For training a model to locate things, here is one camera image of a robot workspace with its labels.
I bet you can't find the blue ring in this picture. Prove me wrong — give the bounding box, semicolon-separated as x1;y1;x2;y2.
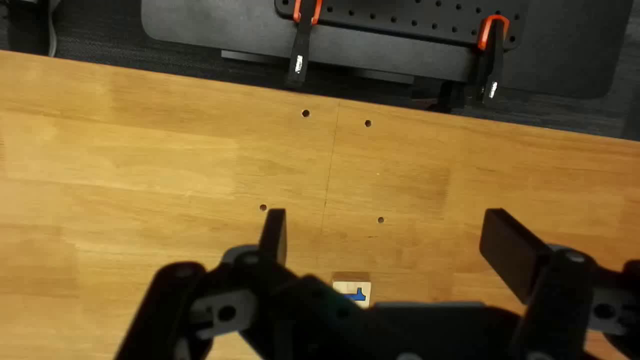
346;284;371;304

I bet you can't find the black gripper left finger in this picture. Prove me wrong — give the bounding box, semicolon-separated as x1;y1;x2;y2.
116;207;339;360

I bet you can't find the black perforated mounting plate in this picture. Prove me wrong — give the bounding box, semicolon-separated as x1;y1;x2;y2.
274;0;529;50

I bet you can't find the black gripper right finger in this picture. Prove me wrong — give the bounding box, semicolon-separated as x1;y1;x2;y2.
478;207;640;360

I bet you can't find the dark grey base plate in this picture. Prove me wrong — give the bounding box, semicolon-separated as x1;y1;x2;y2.
141;0;636;101

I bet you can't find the orange black spring clamp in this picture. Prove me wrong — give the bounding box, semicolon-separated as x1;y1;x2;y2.
475;14;512;105
286;0;326;86

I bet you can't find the small wooden peg board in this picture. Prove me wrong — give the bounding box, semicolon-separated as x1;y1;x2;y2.
330;270;374;311

